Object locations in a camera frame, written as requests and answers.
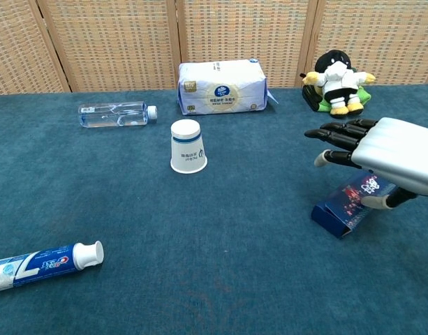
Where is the black white penguin plush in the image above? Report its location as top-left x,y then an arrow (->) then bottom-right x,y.
300,50 -> 377,119

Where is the white tissue pack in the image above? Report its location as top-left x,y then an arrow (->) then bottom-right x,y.
177,58 -> 280,116

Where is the green black toy cushion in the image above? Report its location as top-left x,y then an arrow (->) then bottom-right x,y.
302,83 -> 372,113

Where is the clear plastic water bottle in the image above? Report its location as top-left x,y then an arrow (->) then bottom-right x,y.
78,100 -> 158,129

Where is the blue white toothpaste tube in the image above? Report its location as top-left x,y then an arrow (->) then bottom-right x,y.
0,240 -> 105,294

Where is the white paper cup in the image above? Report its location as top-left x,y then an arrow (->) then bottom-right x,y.
170,119 -> 208,174

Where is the blue white box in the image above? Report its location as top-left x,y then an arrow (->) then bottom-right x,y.
310,171 -> 406,240

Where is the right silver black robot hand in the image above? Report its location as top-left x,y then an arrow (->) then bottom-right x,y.
304,117 -> 428,210

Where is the blue carpet table cover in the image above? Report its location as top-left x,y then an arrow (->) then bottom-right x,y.
0,83 -> 428,335

